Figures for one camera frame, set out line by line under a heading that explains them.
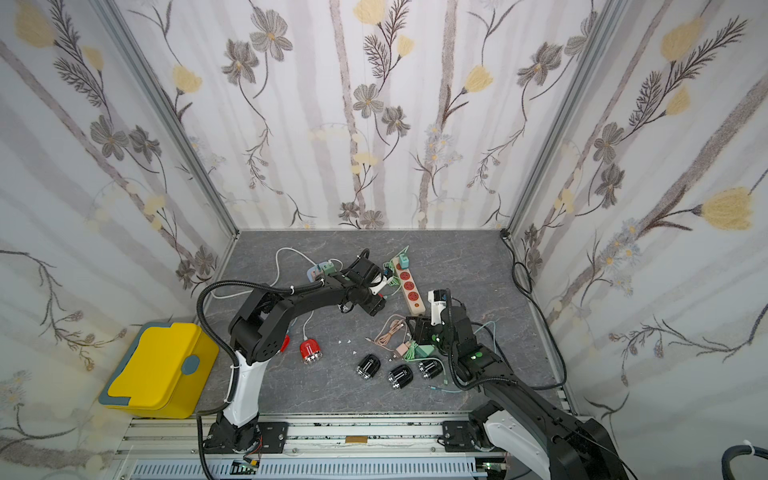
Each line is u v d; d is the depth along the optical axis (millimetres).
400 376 818
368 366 837
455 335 615
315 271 990
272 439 733
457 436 741
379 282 854
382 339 900
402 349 860
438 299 733
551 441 425
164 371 703
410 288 1010
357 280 780
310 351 859
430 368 836
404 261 1020
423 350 860
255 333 540
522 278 1108
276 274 1063
